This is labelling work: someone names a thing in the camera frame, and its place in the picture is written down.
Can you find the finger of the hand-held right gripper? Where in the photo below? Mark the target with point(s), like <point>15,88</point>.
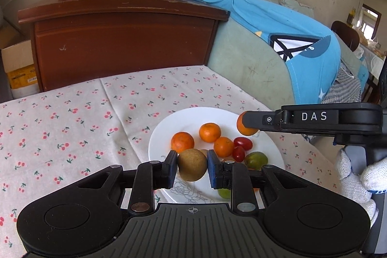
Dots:
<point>260,120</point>

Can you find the person's right hand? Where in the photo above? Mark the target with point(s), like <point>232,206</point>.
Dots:
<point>350,182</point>

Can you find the round red cherry tomato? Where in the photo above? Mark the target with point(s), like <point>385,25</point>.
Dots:
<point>238,153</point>

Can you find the cluttered dining table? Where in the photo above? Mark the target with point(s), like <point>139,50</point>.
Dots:
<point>373,49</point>

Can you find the striped grey cloth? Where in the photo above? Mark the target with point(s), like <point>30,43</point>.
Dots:
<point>344,85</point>

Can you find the brown wooden cabinet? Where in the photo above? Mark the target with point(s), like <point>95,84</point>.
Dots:
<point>121,37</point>

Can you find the white plate with flower drawing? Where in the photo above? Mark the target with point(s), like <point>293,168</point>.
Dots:
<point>169,131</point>

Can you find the small orange mandarin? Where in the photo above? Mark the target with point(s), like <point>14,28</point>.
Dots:
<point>182,142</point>
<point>209,132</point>
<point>223,147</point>
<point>246,129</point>

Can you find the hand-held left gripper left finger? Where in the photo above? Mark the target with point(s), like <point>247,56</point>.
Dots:
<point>173,169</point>

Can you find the oblong red cherry tomato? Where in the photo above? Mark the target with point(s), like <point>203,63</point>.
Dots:
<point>243,143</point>

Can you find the brown wooden chair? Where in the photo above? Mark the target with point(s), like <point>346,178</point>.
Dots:
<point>346,34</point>

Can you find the small green lime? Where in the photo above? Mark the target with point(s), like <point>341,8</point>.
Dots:
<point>224,194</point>

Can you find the green sofa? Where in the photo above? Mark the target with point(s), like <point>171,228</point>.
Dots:
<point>242,64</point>

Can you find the blue printed cloth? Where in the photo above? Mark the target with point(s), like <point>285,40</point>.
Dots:
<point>257,13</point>

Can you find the cardboard box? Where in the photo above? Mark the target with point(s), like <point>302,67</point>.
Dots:
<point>21,64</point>

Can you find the brown kiwi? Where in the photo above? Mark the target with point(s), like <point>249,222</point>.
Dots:
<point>192,165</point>

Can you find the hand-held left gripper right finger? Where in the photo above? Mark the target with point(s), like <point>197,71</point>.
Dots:
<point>211,171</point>

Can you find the cherry print tablecloth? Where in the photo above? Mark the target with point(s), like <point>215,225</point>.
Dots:
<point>75,125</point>

